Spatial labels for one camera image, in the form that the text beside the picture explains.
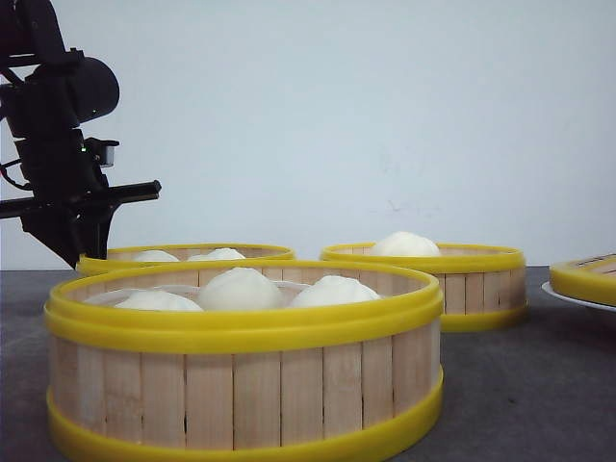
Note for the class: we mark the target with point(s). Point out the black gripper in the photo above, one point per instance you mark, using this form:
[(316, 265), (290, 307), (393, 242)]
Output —
[(60, 173)]

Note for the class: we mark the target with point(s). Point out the bamboo steamer basket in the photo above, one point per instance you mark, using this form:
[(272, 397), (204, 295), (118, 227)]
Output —
[(348, 382), (484, 286), (124, 258)]

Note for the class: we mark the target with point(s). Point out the woven bamboo steamer lid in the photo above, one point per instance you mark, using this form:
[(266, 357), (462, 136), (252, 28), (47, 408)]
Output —
[(590, 279)]

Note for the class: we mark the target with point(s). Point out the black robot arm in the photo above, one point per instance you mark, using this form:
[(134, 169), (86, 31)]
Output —
[(50, 90)]

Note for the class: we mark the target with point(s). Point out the white bun back left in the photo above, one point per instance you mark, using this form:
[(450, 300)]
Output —
[(154, 255)]

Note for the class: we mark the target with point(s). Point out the white bun front left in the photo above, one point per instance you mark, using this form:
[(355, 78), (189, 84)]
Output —
[(156, 300)]

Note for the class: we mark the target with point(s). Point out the white bun back right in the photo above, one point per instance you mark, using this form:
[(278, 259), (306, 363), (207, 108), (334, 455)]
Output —
[(218, 254)]

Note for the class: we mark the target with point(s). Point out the white bun front middle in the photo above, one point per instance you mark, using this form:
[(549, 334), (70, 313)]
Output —
[(239, 289)]

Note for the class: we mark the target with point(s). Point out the white bun front right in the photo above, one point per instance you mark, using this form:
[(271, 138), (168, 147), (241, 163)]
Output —
[(334, 290)]

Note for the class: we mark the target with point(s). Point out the white steamed bun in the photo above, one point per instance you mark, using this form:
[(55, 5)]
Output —
[(405, 244)]

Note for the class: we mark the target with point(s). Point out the white plate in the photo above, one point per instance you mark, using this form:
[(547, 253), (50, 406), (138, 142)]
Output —
[(547, 288)]

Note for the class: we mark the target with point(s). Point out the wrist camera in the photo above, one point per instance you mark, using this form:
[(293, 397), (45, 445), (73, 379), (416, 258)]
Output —
[(101, 151)]

